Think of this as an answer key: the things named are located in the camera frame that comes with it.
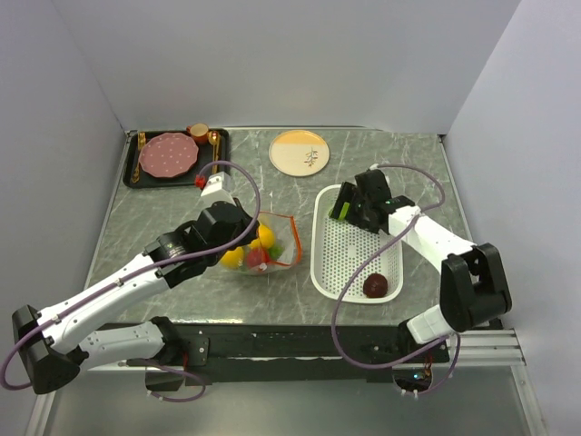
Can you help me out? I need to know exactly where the dark maroon toy fruit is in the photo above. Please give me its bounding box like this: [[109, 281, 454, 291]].
[[362, 273, 389, 299]]

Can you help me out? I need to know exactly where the clear orange zip bag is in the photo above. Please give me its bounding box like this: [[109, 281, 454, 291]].
[[220, 212, 302, 276]]

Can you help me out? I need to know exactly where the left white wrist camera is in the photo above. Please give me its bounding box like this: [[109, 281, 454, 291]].
[[201, 172, 234, 207]]

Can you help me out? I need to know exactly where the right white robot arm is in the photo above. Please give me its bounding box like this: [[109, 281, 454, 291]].
[[330, 165, 512, 362]]

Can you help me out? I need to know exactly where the green toy vegetable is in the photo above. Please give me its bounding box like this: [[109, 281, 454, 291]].
[[269, 244, 284, 259]]

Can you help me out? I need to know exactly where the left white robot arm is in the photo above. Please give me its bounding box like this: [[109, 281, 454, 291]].
[[10, 201, 259, 394]]

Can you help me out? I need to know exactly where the yellow toy lemon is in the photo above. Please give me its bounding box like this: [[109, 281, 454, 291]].
[[220, 247, 245, 270]]

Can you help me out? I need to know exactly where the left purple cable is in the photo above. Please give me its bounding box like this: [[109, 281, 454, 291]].
[[0, 160, 262, 391]]

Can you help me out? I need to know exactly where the orange cup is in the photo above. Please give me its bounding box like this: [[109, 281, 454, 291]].
[[186, 123, 210, 145]]

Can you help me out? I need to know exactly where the white perforated plastic basket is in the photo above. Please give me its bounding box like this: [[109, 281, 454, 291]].
[[310, 184, 404, 304]]

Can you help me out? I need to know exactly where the yellow toy pear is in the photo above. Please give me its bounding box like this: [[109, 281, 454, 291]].
[[250, 223, 277, 250]]

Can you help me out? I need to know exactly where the green toy leaf slice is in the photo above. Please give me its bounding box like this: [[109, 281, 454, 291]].
[[339, 203, 350, 221]]

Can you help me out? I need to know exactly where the red toy fruit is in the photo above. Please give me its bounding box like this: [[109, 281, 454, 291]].
[[245, 248, 269, 269]]

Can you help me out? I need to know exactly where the gold fork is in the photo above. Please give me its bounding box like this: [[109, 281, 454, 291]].
[[131, 132, 146, 183]]

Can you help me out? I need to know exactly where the pink dotted plate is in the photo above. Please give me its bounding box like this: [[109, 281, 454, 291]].
[[138, 133, 199, 179]]

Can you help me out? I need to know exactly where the gold spoon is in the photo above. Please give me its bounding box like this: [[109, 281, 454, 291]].
[[208, 131, 220, 146]]

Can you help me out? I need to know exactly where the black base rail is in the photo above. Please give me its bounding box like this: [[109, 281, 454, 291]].
[[129, 323, 450, 384]]

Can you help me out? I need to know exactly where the cream orange round plate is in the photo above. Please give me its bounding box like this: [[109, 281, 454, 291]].
[[269, 130, 330, 177]]

